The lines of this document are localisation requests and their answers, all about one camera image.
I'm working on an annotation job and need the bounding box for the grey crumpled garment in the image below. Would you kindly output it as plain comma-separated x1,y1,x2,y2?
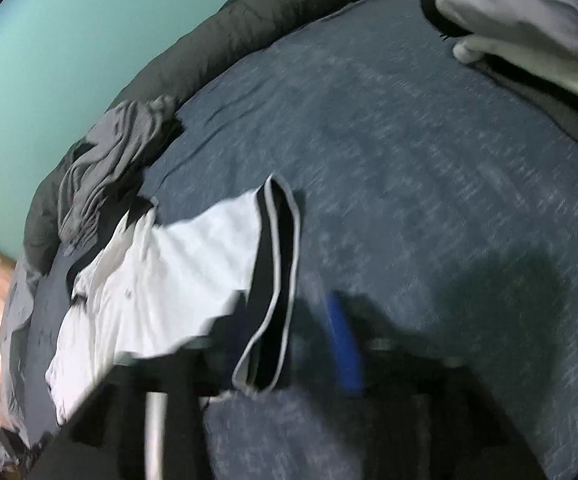
58,95,186,251

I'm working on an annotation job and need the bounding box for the folded grey black-trimmed garment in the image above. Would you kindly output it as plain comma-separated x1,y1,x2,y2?
419,0,578,111

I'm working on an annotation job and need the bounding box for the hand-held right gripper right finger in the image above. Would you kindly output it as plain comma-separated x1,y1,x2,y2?
325,291,544,480

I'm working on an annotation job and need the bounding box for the blue heathered bedspread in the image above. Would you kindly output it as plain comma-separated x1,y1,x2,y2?
22,0,578,480

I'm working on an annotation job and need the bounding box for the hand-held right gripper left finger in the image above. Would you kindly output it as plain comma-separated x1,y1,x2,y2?
34,304,251,480

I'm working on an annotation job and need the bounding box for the white black-trimmed polo shirt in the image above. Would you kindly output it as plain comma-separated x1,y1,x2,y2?
44,175,302,426

